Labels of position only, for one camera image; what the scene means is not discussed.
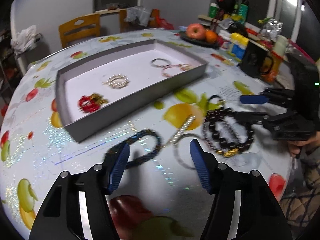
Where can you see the black yellow tea box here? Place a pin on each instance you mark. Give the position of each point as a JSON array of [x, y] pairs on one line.
[[253, 60]]

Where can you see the person right hand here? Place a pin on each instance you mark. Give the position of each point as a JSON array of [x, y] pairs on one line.
[[311, 144]]

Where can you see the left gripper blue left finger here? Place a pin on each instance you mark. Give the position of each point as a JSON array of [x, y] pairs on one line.
[[114, 165]]

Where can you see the grey shallow cardboard tray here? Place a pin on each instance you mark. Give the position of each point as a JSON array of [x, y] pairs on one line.
[[94, 92]]

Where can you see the right wooden chair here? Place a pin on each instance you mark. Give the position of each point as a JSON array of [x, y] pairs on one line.
[[126, 26]]

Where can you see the red apple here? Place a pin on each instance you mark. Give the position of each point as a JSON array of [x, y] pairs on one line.
[[196, 31]]

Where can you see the wooden chair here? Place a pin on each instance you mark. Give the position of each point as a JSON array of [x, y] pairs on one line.
[[79, 28], [126, 26]]

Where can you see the yellow lid pill bottle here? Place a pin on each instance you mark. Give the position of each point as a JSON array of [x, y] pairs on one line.
[[235, 39]]

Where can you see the left wooden chair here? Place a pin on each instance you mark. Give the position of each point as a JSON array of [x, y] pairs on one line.
[[79, 28]]

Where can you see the pearl bar hair clip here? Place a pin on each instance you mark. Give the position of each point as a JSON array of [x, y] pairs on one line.
[[186, 124]]

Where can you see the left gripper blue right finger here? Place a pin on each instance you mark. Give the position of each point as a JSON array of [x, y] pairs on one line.
[[205, 164]]

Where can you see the silver wire bangle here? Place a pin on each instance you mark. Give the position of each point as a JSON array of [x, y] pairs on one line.
[[160, 63]]

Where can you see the dark fruit plate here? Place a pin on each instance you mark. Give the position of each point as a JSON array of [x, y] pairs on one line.
[[201, 43]]

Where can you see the orange fruit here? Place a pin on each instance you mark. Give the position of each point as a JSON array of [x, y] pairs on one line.
[[211, 36]]

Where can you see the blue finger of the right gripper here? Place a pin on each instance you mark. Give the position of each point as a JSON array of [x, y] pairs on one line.
[[253, 99], [251, 118]]

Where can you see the thin silver ring bangle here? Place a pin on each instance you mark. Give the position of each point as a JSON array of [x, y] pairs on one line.
[[181, 149]]

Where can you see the white plastic bag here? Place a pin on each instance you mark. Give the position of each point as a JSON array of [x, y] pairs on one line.
[[24, 41]]

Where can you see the grey cloth on chair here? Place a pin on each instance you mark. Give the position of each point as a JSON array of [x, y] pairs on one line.
[[138, 14]]

